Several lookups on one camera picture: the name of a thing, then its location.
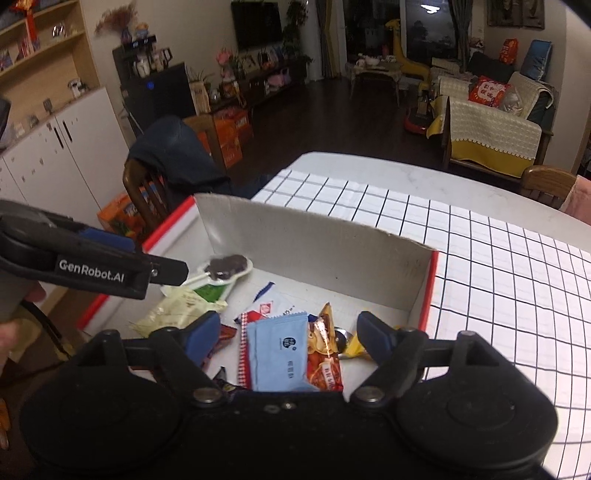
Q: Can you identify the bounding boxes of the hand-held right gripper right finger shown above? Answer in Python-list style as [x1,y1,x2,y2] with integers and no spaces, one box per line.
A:
[351,310,504,408]

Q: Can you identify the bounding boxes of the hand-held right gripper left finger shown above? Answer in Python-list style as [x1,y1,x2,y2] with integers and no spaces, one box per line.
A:
[76,310,227,407]

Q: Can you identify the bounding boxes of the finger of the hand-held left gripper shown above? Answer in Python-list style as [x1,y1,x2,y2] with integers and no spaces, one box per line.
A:
[148,257,189,287]
[28,210,138,254]

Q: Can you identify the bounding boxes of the brown snack packet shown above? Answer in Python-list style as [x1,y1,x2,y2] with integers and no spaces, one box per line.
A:
[203,323,239,366]

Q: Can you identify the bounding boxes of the yellow snack packet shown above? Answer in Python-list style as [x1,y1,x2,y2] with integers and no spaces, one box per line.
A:
[342,335,371,361]

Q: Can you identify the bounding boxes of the cream gold snack packet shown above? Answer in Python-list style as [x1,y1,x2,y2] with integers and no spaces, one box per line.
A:
[129,286,229,339]

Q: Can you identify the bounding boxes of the green white snack packet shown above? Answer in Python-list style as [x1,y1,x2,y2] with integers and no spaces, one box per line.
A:
[191,282,230,304]

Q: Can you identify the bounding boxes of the black snack packet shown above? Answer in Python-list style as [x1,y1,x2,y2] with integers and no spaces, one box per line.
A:
[211,366,251,394]

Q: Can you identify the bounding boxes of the red snack packet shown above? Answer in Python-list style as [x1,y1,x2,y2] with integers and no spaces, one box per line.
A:
[235,302,345,393]

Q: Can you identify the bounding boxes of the light blue packet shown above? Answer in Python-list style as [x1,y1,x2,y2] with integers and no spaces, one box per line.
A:
[246,312,320,392]

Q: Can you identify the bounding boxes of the white blue snack packet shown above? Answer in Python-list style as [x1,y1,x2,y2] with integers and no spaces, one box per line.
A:
[233,281,297,325]

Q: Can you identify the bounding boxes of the red cardboard box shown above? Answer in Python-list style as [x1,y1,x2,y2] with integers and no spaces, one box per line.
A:
[76,193,439,394]

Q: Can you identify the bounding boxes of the person's left hand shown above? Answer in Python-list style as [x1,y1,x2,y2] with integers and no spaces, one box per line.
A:
[0,284,48,370]

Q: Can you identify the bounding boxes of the orange printed carton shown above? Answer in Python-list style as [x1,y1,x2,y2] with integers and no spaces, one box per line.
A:
[97,191,154,241]
[211,108,256,170]

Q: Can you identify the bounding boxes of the wooden dining chair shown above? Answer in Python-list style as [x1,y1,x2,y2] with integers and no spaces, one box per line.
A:
[122,158,175,237]
[519,165,578,209]

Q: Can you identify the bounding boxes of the white cabinet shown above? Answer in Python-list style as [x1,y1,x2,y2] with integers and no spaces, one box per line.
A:
[0,87,131,241]

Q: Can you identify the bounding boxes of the dark blue jacket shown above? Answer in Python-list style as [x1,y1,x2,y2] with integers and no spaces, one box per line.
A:
[128,115,235,198]

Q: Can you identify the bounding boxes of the white checkered tablecloth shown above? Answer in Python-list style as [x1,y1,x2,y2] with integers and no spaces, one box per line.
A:
[252,169,591,480]

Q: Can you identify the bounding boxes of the black dispenser cabinet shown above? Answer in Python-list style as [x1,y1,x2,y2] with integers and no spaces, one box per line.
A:
[113,44,198,136]

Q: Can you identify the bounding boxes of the wooden bookshelf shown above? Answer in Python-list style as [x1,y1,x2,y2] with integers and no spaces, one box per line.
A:
[0,0,101,154]

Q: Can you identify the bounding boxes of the dark tv stand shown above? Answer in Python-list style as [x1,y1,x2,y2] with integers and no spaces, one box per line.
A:
[203,60,308,117]

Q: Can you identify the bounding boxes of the red toy car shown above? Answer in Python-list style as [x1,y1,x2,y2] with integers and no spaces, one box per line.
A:
[404,107,433,136]

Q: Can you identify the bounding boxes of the pink flowers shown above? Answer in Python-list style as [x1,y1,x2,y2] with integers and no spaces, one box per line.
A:
[216,47,235,80]

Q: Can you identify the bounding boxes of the dried flower vase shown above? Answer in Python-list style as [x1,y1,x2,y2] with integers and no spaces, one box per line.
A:
[95,2,140,45]

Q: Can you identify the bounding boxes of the cream yellow sofa cover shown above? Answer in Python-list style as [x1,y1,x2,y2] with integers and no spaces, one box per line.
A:
[427,95,543,177]

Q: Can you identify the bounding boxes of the pink cloth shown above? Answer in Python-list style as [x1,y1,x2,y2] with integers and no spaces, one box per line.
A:
[564,175,591,221]

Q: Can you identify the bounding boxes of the coffee table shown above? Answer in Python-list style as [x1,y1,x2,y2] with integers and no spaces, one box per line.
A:
[348,55,403,108]

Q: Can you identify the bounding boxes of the red printed cushion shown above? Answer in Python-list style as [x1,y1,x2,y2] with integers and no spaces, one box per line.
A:
[468,75,512,110]

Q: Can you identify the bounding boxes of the tall green plant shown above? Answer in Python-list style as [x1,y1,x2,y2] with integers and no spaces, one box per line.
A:
[281,0,313,66]

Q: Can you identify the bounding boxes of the yellow giraffe toy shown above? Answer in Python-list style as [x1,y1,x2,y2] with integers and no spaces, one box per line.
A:
[385,18,433,87]

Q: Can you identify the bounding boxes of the brown curtain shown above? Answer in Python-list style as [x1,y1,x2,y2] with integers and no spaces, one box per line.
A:
[315,0,345,80]

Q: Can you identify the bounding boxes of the sofa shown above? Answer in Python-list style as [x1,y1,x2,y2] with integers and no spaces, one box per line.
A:
[427,39,555,179]

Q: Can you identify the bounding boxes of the grey curtain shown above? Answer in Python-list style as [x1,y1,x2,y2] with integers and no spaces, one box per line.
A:
[450,0,475,71]

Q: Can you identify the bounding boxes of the blue cushion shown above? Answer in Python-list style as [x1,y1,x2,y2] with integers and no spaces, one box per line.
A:
[521,39,554,82]

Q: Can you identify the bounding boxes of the wall television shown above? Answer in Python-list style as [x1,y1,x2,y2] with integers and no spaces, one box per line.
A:
[231,0,283,49]

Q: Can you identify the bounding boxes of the dark wall picture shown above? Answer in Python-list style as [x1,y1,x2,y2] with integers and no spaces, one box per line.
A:
[522,0,546,29]
[487,0,520,27]

